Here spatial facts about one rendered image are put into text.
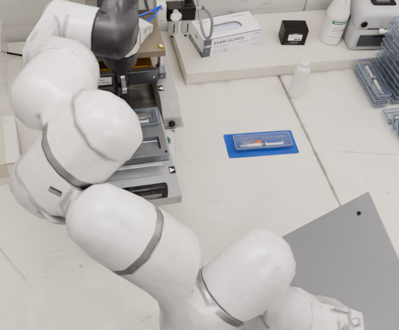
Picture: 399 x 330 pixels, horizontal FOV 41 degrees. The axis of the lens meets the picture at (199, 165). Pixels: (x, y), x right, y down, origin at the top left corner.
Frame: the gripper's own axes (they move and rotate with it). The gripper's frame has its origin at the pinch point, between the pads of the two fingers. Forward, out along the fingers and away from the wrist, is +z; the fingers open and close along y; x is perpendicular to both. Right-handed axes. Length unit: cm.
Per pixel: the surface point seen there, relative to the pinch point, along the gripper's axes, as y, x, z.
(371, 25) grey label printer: -41, 93, 12
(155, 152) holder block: 11.8, 6.6, 3.5
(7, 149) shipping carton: -8.3, -30.9, 19.0
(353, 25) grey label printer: -45, 89, 14
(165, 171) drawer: 15.9, 8.4, 6.0
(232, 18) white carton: -56, 47, 16
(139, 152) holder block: 11.2, 2.6, 3.5
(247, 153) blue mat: -3.6, 39.3, 27.9
